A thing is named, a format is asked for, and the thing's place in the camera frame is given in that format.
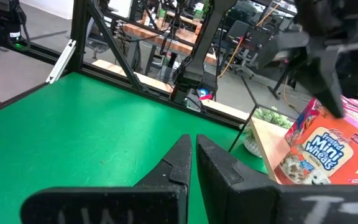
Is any black office chair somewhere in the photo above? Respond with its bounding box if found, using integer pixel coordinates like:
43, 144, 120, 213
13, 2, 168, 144
225, 18, 260, 78

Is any silver aluminium corner bracket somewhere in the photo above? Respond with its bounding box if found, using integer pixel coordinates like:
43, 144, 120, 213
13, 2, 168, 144
45, 39, 77, 85

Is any red Froot Loops cereal box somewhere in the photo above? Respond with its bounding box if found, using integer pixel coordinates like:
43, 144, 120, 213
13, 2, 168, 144
285, 96, 324, 147

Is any wooden shelf with black frame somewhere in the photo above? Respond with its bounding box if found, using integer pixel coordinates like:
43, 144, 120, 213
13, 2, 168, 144
227, 105, 295, 185

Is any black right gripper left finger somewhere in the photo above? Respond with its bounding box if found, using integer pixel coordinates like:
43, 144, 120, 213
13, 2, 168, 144
20, 134, 193, 224

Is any green table mat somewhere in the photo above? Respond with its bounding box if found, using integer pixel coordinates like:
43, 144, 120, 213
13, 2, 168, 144
0, 72, 269, 224

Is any wooden work table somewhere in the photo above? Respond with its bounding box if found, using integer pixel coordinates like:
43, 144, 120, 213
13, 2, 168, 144
122, 12, 219, 75

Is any black aluminium table frame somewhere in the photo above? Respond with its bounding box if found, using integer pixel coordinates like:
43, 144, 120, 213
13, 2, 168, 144
0, 0, 251, 130

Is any green potted artificial plant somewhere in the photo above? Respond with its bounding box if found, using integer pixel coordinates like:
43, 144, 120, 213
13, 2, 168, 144
243, 107, 293, 158

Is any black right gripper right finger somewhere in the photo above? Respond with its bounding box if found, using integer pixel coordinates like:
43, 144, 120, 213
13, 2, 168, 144
197, 135, 358, 224

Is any orange Mini Wheats cereal box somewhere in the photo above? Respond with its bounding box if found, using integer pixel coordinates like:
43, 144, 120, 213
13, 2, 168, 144
273, 95, 358, 186

